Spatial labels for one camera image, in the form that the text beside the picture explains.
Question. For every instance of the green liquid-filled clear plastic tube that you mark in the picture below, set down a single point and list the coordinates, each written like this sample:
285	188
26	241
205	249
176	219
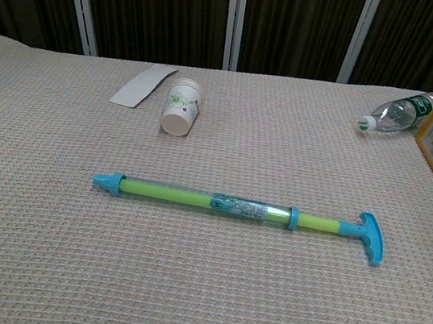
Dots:
194	198

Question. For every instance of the white paper cup green print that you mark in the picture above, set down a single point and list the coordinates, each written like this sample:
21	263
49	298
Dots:
179	107

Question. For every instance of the white paper strip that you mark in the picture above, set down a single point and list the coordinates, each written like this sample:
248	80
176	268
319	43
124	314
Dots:
142	85

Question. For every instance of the beige woven tablecloth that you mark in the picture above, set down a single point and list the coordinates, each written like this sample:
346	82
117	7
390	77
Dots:
198	281

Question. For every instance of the clear plastic water bottle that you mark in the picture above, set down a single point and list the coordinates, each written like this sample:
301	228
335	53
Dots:
399	112

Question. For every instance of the white screen frame post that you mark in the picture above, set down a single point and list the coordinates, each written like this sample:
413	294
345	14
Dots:
81	3
234	18
359	36

